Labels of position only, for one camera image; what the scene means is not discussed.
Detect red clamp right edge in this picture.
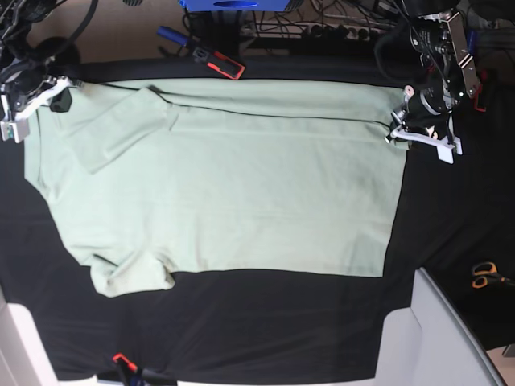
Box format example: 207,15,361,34
474,69,496,113

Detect red clamp bottom edge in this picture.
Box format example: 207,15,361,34
112,353,138,374

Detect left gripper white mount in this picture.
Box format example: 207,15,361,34
385,85,463,164

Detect orange handled scissors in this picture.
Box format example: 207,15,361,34
472,261,514,290

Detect blue handled tool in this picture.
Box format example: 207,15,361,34
157,26,189,47

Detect blue box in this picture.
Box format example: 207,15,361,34
179,0,303,12

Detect light green T-shirt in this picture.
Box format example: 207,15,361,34
23,79,406,298

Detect black table cloth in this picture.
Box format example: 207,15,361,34
1,81,514,384

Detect white furniture left corner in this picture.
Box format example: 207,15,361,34
1,297,98,386

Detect grey white chair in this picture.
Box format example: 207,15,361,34
373,269,505,386

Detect red clamp edge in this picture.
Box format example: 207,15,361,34
474,69,496,113
112,353,138,374

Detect white power strip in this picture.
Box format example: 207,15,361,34
300,23,389,41

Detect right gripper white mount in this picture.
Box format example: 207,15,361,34
1,60,84,143

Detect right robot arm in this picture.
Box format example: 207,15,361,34
1,0,98,143

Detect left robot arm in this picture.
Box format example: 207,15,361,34
374,1,483,164

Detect red black clamp top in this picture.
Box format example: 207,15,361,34
192,47,245,80

